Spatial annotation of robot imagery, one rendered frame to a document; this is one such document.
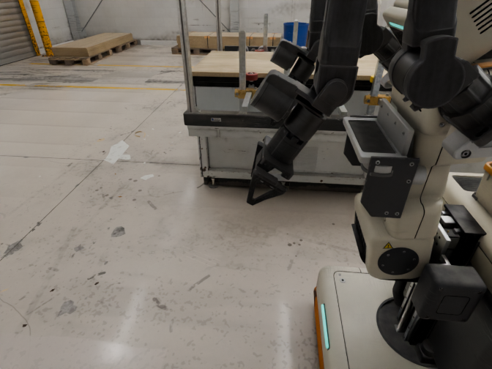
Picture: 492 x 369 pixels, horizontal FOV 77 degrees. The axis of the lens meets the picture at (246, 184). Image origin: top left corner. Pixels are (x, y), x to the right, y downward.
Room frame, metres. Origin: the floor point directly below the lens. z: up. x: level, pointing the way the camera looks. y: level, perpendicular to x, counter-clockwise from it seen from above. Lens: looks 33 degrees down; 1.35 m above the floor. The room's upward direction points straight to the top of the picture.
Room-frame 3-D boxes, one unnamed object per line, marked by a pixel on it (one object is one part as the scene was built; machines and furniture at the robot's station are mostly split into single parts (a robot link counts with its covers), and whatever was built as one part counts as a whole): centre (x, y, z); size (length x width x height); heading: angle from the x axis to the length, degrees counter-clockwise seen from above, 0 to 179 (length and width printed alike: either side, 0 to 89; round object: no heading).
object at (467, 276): (0.64, -0.46, 0.68); 0.28 x 0.27 x 0.25; 174
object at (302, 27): (7.37, -1.08, 0.36); 0.59 x 0.57 x 0.73; 174
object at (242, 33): (1.83, 0.02, 0.92); 0.04 x 0.04 x 0.48; 84
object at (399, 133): (0.71, -0.34, 0.99); 0.28 x 0.16 x 0.22; 174
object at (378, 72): (1.76, -0.73, 0.94); 0.04 x 0.04 x 0.48; 84
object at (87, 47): (7.96, 3.50, 0.23); 2.41 x 0.77 x 0.17; 176
